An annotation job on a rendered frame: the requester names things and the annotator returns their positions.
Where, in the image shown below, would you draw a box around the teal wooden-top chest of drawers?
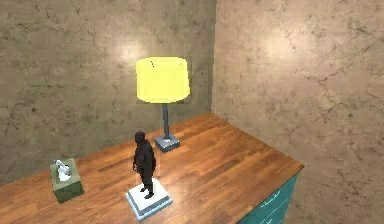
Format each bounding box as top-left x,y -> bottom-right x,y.
0,112 -> 305,224

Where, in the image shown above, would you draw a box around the yellow shade table lamp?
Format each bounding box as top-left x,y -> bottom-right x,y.
135,56 -> 192,154

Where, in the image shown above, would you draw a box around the dark figure statue white base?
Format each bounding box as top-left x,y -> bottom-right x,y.
125,130 -> 174,223

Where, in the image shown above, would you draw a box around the green tissue box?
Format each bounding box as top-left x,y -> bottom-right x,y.
49,157 -> 85,205

